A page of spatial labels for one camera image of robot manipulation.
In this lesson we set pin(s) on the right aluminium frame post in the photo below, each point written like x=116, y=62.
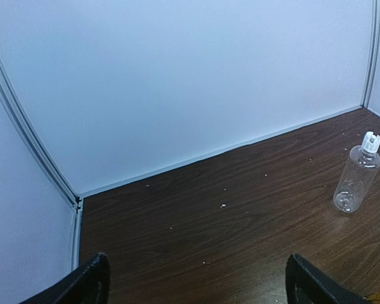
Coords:
x=373, y=55

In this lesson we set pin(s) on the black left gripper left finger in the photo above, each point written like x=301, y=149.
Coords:
x=89, y=283

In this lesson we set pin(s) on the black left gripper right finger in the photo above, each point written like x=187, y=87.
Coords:
x=305, y=283

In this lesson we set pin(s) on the left aluminium frame post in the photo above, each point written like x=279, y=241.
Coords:
x=29, y=136

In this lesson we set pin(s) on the small clear plastic bottle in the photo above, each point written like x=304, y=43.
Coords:
x=361, y=168

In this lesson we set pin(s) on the aluminium frame post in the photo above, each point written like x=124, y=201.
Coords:
x=29, y=136
x=373, y=55

